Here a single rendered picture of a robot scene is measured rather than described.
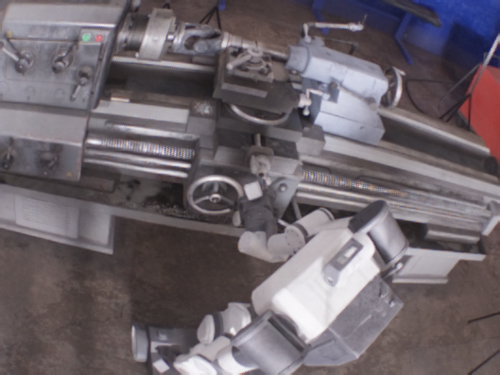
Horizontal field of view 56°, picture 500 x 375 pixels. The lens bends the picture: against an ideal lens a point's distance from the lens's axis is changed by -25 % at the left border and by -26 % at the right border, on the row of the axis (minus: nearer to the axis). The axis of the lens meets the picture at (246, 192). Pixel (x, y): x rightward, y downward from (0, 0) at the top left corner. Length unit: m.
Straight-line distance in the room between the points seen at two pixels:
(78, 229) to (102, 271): 0.24
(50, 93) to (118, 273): 1.04
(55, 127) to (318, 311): 1.35
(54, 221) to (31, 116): 0.70
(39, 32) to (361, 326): 1.52
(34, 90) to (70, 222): 0.81
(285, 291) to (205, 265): 1.70
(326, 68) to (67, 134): 1.09
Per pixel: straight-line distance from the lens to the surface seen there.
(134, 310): 2.67
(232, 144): 2.18
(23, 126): 2.23
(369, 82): 2.45
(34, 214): 2.73
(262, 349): 1.18
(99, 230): 2.72
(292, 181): 2.32
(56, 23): 2.01
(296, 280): 1.24
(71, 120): 2.22
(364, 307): 1.30
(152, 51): 2.21
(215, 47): 2.28
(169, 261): 2.87
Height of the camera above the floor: 2.30
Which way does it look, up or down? 44 degrees down
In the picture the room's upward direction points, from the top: 25 degrees clockwise
